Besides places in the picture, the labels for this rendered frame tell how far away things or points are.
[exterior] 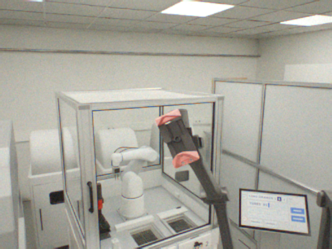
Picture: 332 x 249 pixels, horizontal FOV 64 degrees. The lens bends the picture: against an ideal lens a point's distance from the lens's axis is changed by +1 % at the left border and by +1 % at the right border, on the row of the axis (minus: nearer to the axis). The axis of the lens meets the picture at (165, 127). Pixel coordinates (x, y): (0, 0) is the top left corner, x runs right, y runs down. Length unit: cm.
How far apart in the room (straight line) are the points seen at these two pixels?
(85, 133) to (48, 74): 324
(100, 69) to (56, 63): 70
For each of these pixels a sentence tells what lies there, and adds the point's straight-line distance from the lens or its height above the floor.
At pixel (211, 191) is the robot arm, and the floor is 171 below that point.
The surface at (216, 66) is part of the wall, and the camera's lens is 567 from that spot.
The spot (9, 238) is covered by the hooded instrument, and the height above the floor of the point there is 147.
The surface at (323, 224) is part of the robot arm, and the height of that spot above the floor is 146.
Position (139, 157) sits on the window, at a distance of 167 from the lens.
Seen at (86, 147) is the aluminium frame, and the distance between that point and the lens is 153.
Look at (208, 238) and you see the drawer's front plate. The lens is 223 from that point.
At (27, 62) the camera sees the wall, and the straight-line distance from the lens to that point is 469.
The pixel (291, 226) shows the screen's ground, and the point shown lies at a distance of 235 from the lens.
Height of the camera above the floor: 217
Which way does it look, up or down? 12 degrees down
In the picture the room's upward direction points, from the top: straight up
